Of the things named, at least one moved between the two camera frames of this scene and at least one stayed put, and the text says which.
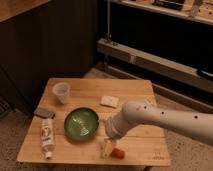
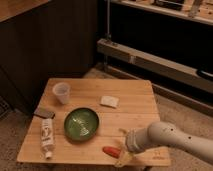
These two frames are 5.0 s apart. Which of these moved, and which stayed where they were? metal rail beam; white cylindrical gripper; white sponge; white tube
Moved: white cylindrical gripper
Stayed: metal rail beam; white sponge; white tube
